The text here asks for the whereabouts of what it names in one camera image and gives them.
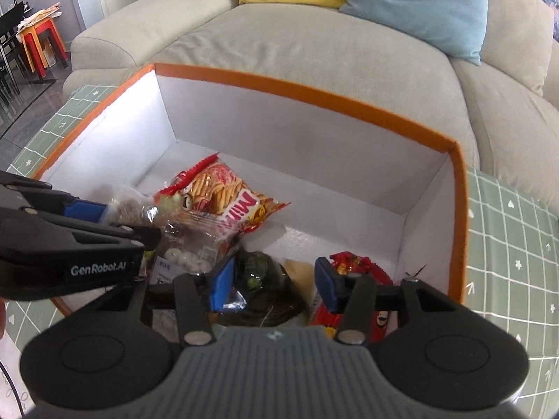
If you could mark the dark green gold packet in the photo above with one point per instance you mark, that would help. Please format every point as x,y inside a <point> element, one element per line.
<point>263,294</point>

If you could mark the green checked tablecloth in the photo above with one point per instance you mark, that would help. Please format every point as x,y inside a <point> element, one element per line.
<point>511,274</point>

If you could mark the black dining chair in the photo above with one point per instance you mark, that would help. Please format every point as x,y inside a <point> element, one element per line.
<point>12,52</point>

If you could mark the red snack packet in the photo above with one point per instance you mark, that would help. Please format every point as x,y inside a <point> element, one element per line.
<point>346,262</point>

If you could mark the beige fabric sofa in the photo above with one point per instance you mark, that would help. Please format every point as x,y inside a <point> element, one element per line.
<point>505,129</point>

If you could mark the orange cardboard box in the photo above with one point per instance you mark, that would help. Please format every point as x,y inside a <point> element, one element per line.
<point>354,177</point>

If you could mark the tan snack packet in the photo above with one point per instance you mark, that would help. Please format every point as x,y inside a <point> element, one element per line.
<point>302,277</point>

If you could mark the light blue cushion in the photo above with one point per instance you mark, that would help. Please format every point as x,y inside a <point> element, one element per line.
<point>455,27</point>

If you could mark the beige cushion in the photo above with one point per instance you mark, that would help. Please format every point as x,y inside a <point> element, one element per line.
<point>518,40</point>

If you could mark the red orange stool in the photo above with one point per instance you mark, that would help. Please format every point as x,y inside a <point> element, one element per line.
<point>41,40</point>

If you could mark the clear bag brown pastry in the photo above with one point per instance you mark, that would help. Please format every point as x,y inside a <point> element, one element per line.
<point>130,207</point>

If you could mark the white candy balls bag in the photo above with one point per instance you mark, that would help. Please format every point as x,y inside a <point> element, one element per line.
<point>193,246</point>

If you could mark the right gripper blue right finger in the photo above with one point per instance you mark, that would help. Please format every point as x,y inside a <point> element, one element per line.
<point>346,303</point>

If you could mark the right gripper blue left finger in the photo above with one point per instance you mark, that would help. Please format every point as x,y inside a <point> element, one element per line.
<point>198,295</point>

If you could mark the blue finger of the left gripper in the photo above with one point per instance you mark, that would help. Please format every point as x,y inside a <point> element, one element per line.
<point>19,192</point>
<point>149,236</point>

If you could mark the orange fries snack bag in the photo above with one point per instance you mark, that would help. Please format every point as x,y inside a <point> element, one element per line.
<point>212,189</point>

